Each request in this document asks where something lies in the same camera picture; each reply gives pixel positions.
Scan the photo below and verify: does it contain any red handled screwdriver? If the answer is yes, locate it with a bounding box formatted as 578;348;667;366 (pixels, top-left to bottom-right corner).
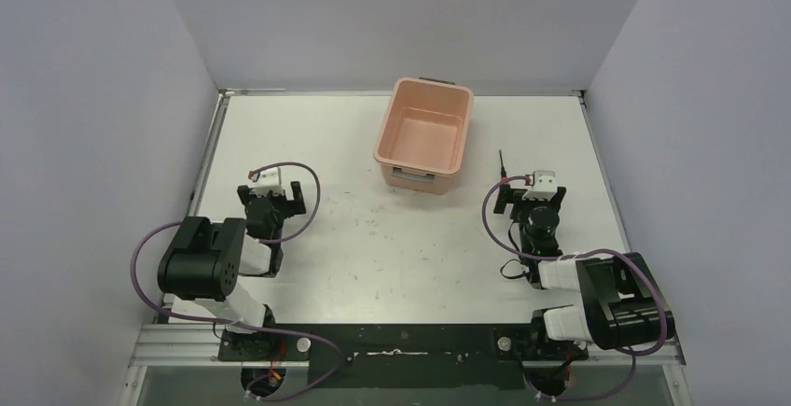
498;149;507;180

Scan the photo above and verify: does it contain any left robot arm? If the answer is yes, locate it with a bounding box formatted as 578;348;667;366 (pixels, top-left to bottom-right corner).
158;181;307;361

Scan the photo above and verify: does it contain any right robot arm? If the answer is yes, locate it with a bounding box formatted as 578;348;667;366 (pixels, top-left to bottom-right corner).
481;177;676;358

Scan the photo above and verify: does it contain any pink plastic bin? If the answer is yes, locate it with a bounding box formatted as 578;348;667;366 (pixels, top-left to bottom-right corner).
373;77;474;195

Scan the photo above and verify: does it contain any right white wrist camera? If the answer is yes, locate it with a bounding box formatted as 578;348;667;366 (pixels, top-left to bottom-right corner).
521;170;558;202

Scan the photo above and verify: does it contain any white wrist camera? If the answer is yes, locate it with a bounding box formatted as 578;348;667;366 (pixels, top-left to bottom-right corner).
521;170;558;202
248;167;284;197

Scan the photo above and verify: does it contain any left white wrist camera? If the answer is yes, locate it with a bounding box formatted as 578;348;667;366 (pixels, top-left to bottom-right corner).
248;167;284;197

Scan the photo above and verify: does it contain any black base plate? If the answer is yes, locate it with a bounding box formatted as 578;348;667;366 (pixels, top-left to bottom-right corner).
217;323;590;390

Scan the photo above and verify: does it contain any aluminium frame rail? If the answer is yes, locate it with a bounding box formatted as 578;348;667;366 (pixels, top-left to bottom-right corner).
129;324;686;368

